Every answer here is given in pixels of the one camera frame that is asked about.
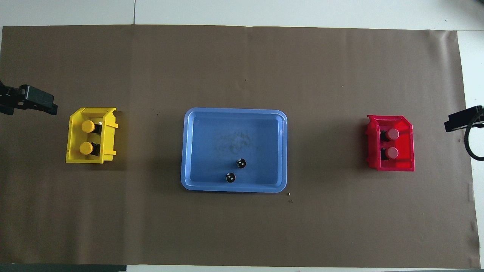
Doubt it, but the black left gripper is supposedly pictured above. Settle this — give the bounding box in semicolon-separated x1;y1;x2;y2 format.
0;80;58;116

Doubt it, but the yellow push button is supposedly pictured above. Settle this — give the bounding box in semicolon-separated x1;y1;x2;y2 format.
79;141;101;157
81;120;103;135

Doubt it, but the red plastic bin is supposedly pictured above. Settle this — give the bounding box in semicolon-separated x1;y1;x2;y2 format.
365;114;416;172

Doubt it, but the yellow plastic bin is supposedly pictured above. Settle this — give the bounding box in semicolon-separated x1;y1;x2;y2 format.
65;107;118;164

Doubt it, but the blue plastic tray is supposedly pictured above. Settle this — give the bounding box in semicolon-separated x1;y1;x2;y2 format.
181;108;288;193

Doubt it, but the brown paper mat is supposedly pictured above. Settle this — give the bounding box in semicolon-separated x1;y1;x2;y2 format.
0;25;481;269

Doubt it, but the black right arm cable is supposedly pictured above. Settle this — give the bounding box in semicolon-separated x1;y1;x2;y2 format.
464;117;484;161

